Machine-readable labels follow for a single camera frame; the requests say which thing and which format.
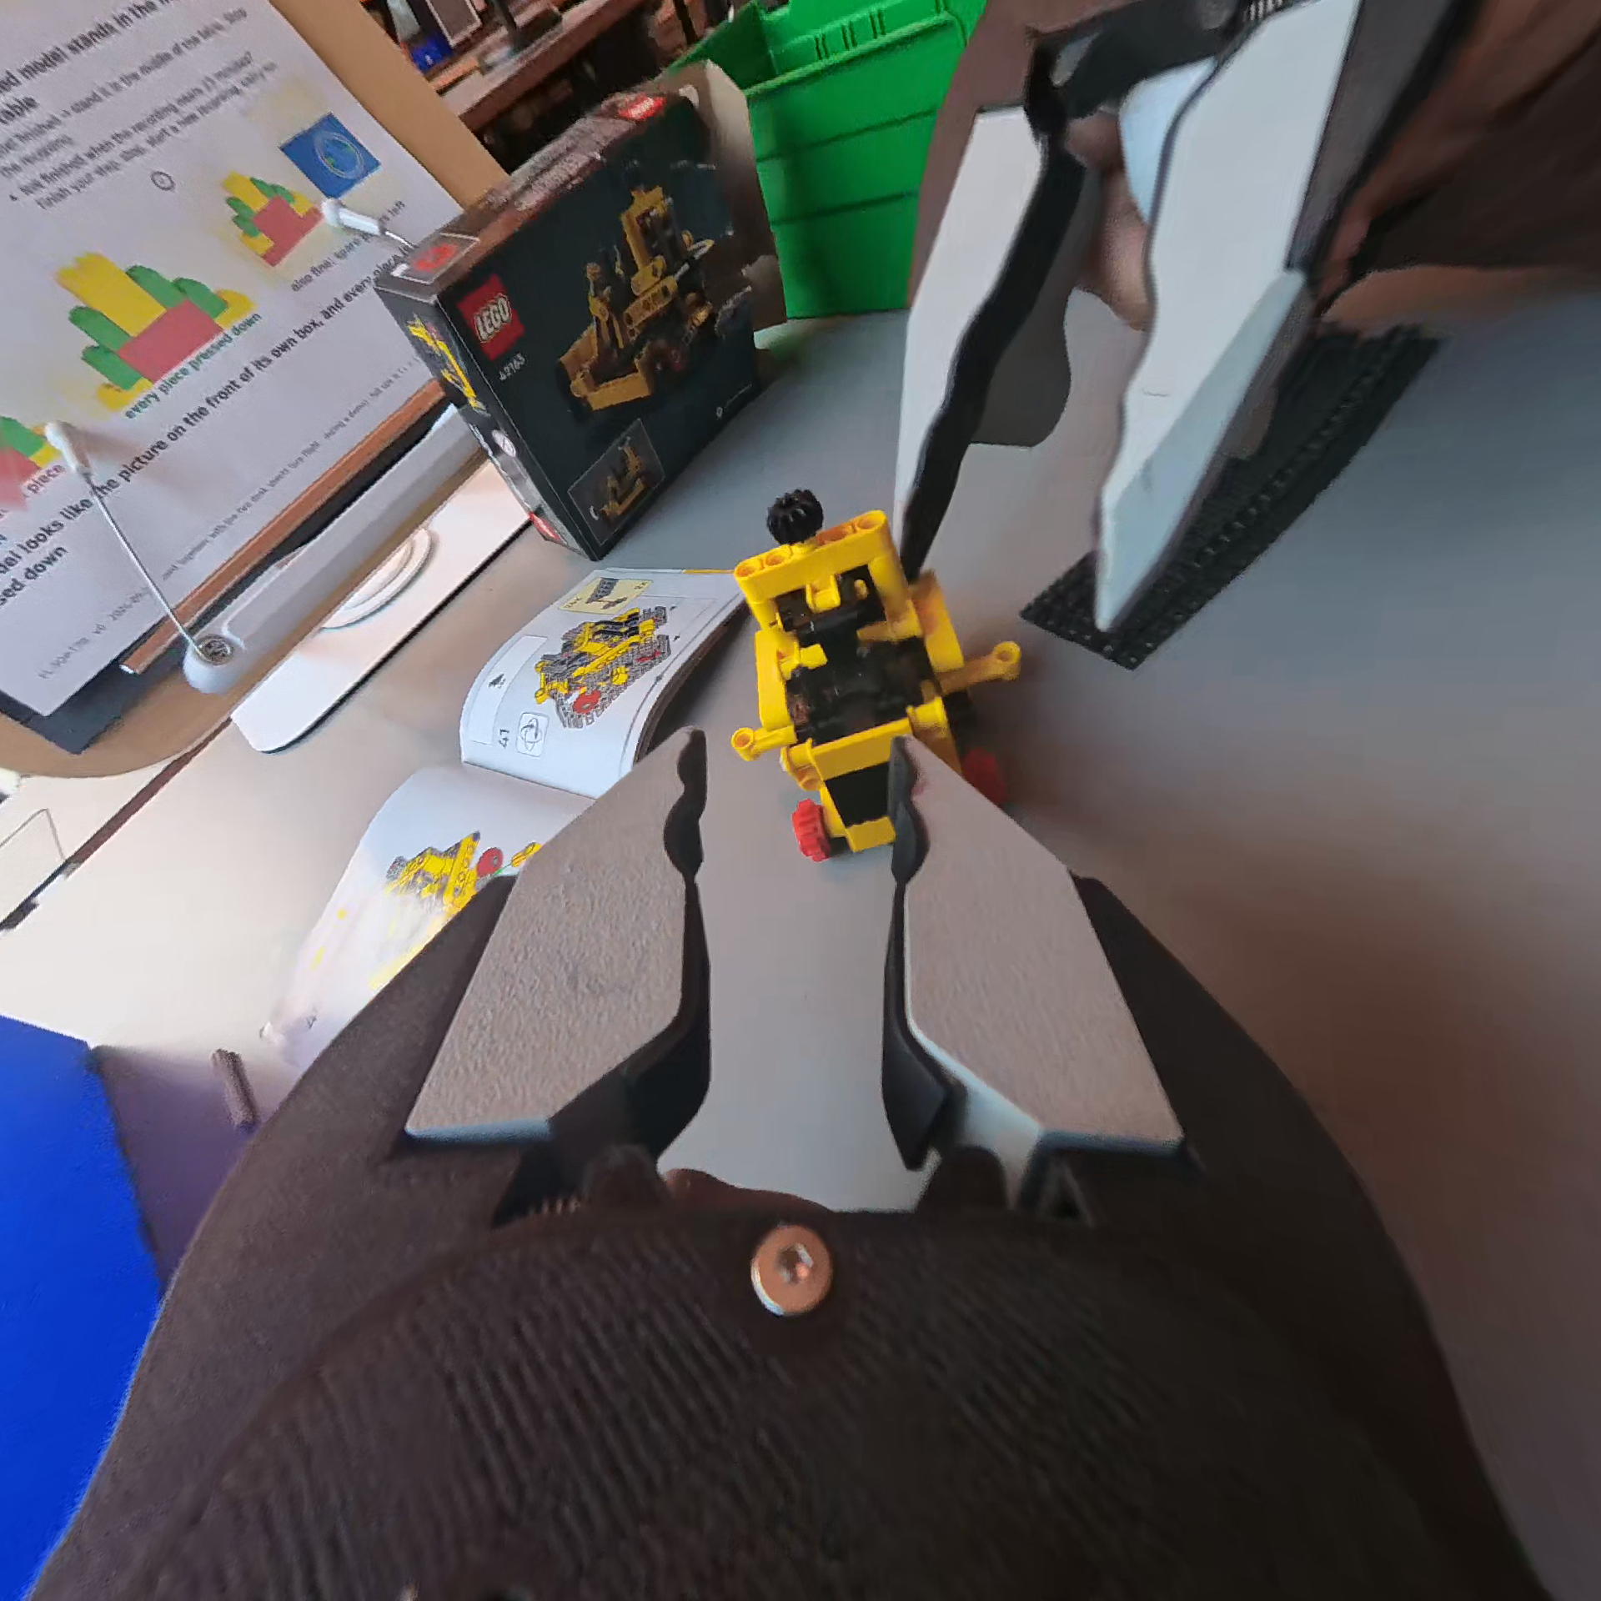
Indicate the background wooden table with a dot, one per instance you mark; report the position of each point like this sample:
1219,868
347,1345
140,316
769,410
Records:
551,51

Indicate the printed instruction sheet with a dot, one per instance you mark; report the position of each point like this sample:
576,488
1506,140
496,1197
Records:
187,226

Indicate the blue plastic bin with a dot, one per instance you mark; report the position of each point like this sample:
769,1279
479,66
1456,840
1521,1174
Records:
62,1252

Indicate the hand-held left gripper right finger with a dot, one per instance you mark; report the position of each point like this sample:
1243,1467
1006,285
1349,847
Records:
1026,1002

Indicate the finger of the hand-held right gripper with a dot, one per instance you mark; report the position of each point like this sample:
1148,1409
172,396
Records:
962,251
1226,251

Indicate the green plastic bin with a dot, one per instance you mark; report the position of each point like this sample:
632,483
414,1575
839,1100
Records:
851,151

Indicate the dark cardboard lego box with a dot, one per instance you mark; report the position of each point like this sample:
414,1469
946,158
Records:
601,313

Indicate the instruction sheet on stand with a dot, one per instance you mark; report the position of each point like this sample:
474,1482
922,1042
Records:
362,76

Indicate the black lego track strip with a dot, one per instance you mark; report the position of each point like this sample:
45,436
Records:
1326,438

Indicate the lego instruction booklet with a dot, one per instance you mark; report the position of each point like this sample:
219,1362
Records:
587,702

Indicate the yellow lego bulldozer model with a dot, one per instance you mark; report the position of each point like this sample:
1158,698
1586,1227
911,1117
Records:
851,602

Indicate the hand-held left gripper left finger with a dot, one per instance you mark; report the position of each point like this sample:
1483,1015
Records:
576,977

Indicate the small wooden stick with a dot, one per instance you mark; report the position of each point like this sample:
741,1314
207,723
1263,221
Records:
234,1087

